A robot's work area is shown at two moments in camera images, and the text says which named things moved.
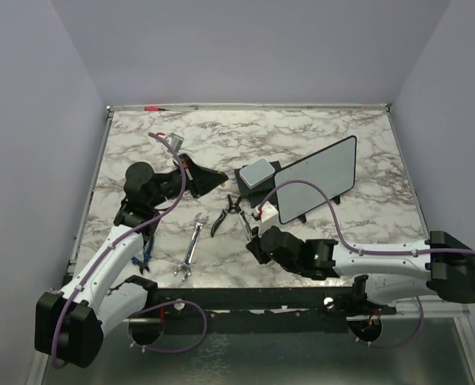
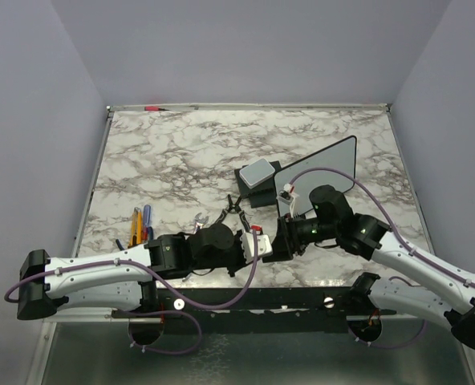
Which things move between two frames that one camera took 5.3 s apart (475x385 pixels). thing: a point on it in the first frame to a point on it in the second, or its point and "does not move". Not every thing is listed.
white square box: [257, 172] does not move
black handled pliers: [233, 208] does not move
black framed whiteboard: [332, 170] does not move
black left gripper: [201, 180] to [242, 262]
